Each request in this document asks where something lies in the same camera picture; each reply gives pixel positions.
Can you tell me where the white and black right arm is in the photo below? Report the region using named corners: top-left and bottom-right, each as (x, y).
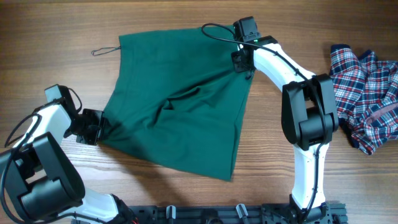
top-left (231, 36), bottom-right (338, 218)

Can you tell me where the dark green cloth garment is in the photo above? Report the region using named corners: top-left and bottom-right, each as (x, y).
top-left (102, 26), bottom-right (252, 181)

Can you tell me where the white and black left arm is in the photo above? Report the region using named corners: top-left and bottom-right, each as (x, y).
top-left (1, 96), bottom-right (139, 223)

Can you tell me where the plaid red blue shirt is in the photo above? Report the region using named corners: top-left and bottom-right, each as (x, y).
top-left (330, 44), bottom-right (397, 155)

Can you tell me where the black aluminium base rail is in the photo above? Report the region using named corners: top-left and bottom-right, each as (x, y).
top-left (70, 203), bottom-right (348, 224)

